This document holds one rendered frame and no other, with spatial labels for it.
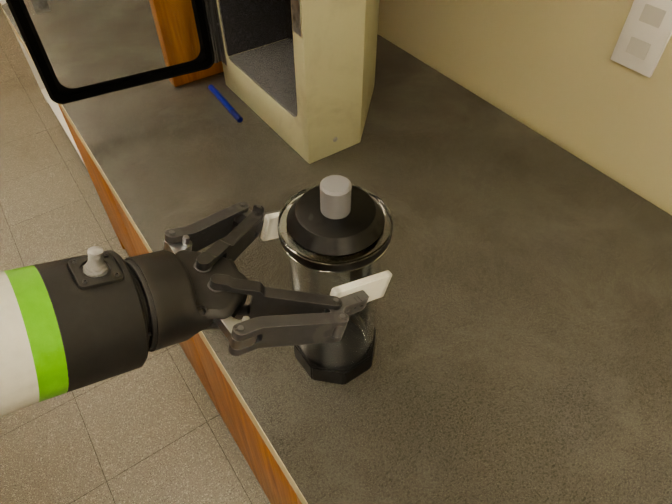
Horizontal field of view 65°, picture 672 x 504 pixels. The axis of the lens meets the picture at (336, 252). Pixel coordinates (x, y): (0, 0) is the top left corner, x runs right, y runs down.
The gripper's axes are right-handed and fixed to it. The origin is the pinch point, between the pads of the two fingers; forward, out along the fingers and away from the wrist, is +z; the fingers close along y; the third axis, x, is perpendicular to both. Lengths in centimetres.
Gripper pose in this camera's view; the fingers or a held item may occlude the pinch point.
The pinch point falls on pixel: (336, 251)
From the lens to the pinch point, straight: 52.2
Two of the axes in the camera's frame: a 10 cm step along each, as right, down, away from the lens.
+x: -2.5, 7.7, 5.9
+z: 7.7, -2.1, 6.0
